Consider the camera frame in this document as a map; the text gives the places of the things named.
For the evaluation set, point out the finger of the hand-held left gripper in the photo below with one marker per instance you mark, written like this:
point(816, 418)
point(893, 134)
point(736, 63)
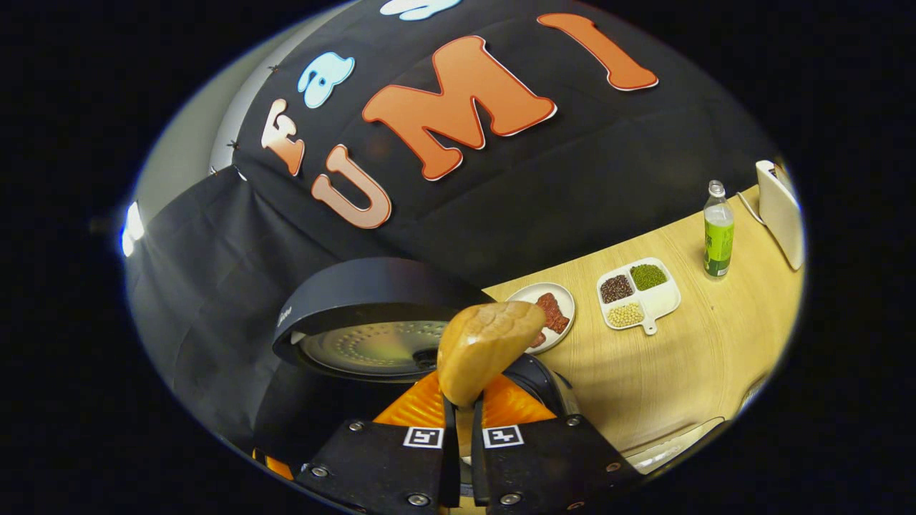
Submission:
point(275, 466)

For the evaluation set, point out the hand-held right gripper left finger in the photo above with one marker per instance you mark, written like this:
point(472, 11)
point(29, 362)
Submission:
point(379, 465)

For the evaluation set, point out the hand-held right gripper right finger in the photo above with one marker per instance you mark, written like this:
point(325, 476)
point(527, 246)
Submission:
point(544, 465)

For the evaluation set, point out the wooden spoon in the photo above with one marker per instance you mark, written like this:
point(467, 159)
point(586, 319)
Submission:
point(486, 343)

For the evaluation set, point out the dark grey rice cooker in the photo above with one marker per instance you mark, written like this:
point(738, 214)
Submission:
point(372, 293)

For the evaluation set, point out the clear plastic container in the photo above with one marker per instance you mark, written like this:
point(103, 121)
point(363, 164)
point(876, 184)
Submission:
point(665, 450)

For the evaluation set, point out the pile of red dried fruit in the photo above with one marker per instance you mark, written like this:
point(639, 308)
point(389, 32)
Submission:
point(554, 312)

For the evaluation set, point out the pile of yellow beans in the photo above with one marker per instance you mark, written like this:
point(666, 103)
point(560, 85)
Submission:
point(625, 315)

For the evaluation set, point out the white round plate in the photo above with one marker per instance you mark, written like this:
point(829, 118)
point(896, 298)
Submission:
point(522, 295)

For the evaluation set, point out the pile of dark brown beans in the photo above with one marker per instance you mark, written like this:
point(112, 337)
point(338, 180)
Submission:
point(617, 289)

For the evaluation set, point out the white divided dish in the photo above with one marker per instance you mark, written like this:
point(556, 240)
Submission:
point(662, 300)

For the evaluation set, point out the pile of green beans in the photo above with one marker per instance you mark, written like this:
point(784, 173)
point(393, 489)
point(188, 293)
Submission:
point(648, 277)

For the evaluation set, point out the ceiling light panel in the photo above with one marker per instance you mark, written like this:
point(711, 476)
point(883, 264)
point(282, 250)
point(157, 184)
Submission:
point(132, 229)

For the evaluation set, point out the green label drink bottle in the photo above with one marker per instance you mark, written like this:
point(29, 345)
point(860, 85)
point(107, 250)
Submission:
point(718, 243)

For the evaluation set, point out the white toaster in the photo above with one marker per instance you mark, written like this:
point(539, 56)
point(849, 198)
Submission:
point(780, 214)

